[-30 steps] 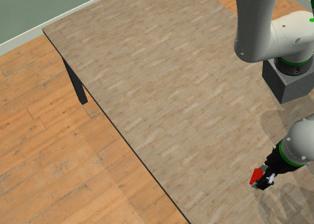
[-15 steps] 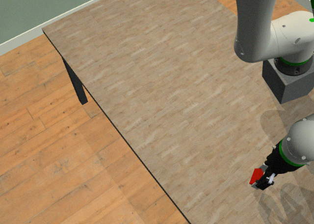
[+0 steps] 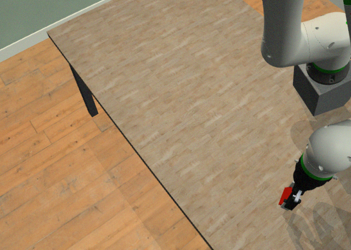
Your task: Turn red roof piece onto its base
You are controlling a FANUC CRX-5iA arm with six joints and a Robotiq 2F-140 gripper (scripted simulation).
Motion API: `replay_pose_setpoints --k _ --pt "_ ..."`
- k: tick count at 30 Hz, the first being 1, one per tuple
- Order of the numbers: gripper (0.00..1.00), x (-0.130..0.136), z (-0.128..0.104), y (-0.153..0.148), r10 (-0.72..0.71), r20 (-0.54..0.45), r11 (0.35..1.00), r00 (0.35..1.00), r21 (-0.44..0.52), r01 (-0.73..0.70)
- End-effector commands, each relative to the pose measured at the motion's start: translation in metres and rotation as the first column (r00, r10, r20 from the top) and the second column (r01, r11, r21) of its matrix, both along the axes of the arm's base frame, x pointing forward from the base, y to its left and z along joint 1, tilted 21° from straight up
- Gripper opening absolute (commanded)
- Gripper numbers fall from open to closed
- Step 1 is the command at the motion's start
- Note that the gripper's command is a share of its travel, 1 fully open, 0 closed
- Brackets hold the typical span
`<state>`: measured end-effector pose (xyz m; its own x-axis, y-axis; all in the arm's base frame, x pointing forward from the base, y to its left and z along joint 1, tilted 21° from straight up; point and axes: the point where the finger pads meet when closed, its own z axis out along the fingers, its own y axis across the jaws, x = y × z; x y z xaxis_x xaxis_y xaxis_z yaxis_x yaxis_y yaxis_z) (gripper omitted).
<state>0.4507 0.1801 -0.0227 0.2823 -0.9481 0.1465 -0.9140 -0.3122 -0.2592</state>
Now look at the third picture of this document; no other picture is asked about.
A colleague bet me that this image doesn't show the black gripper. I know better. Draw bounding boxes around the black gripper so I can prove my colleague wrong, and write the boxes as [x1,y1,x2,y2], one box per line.
[281,171,315,211]

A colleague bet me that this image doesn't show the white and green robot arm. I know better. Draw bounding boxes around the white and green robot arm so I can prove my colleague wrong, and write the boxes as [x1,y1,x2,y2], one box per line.
[261,0,351,188]

